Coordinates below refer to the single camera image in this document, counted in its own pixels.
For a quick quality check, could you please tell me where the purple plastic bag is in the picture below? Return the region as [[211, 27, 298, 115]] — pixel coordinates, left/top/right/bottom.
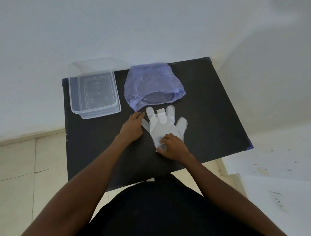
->
[[124, 62, 187, 112]]

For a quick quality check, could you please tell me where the person's right hand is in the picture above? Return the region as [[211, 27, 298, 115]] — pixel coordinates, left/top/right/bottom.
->
[[157, 133, 193, 163]]

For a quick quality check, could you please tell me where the person's left hand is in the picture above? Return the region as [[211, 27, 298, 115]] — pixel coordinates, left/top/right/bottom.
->
[[119, 112, 146, 143]]

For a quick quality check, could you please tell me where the person's black shirt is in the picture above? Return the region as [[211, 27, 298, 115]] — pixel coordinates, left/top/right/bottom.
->
[[82, 174, 266, 236]]

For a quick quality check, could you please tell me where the clear plastic container lid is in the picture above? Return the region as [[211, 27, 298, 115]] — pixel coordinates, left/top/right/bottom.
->
[[72, 57, 116, 76]]

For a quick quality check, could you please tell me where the clear plastic container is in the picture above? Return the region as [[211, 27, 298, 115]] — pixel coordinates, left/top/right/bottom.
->
[[68, 71, 122, 120]]

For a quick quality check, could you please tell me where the person's right forearm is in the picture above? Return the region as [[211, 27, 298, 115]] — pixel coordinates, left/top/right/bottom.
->
[[181, 156, 288, 236]]

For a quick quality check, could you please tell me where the clear plastic disposable glove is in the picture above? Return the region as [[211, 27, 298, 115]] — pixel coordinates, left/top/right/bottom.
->
[[141, 105, 188, 153]]

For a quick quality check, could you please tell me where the person's left forearm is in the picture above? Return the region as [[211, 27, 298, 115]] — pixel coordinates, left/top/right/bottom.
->
[[21, 136, 127, 236]]

